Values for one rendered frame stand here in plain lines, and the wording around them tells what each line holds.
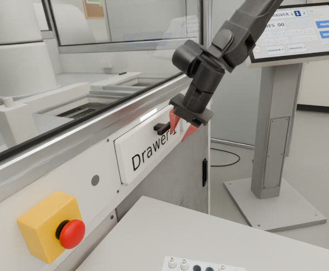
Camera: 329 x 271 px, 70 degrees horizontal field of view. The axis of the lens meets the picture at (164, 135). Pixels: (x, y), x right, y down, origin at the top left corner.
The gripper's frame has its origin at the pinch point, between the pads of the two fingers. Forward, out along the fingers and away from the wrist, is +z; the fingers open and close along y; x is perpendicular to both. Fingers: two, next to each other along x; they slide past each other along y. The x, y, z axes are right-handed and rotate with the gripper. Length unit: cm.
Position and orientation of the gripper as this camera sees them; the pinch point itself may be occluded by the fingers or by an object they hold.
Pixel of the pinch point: (177, 135)
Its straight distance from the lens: 61.2
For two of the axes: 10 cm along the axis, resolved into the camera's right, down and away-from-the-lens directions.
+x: -4.2, 4.0, -8.2
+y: -8.4, -5.2, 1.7
